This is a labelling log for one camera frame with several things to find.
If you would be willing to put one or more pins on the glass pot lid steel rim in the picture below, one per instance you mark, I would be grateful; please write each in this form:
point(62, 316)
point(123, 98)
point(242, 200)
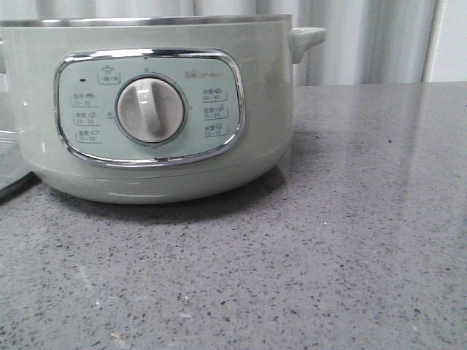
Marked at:
point(16, 174)

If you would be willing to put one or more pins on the pale green electric cooking pot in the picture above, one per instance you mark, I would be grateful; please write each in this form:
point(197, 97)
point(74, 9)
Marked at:
point(235, 73)

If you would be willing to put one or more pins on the grey round control knob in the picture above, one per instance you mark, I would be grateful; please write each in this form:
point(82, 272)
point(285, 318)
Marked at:
point(150, 110)

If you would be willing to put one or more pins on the white pleated curtain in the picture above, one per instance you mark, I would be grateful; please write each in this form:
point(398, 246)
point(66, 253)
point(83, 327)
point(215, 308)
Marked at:
point(366, 41)

